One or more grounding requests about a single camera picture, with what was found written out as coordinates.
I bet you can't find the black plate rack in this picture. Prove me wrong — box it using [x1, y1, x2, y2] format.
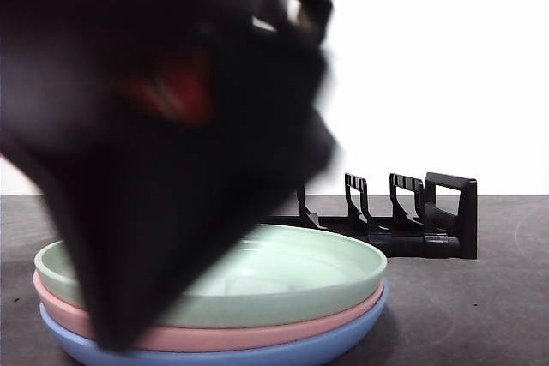
[265, 171, 479, 261]

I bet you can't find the blue plate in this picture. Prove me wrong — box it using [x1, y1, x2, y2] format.
[39, 279, 390, 366]

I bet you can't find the pink plate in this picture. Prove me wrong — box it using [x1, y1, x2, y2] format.
[33, 271, 386, 353]

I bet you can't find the green plate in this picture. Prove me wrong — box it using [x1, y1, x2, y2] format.
[33, 223, 389, 328]

